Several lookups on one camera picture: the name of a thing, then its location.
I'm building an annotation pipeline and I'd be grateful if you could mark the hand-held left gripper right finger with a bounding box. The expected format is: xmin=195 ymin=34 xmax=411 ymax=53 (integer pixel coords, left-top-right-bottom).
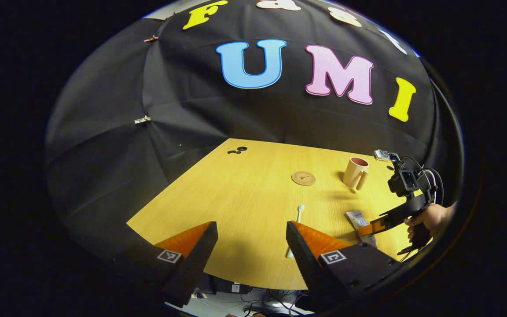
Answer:
xmin=285 ymin=221 xmax=406 ymax=311

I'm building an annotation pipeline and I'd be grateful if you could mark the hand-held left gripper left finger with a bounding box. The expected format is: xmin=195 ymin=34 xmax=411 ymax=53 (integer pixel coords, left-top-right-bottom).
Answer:
xmin=113 ymin=221 xmax=219 ymax=308

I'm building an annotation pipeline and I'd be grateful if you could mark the white toothpaste tube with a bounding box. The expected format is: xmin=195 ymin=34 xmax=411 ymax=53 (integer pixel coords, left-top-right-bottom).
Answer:
xmin=345 ymin=210 xmax=378 ymax=247

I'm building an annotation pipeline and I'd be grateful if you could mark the beige cup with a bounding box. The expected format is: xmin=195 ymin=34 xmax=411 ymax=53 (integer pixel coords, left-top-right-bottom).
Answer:
xmin=342 ymin=156 xmax=370 ymax=192

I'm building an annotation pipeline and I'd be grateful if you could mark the pale green toothbrush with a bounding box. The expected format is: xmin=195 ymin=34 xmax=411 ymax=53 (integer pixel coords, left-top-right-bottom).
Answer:
xmin=285 ymin=204 xmax=306 ymax=259

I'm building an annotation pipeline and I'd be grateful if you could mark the round cork coaster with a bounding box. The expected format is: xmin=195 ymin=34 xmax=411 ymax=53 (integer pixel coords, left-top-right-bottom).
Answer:
xmin=291 ymin=170 xmax=316 ymax=187

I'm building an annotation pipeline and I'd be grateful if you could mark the dark equipment box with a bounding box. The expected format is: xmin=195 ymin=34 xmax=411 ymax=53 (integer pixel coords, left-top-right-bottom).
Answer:
xmin=194 ymin=273 xmax=254 ymax=296

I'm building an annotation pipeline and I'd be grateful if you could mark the black backdrop cloth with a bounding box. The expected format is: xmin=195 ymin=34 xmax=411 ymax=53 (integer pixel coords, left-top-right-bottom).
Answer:
xmin=44 ymin=0 xmax=463 ymax=265

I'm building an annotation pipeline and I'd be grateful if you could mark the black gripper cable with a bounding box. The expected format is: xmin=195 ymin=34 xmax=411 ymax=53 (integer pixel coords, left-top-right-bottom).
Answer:
xmin=401 ymin=155 xmax=445 ymax=206

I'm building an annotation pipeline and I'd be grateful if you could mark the black cable tangle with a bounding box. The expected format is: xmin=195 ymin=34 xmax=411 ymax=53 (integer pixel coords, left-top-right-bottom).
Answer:
xmin=236 ymin=288 xmax=313 ymax=317

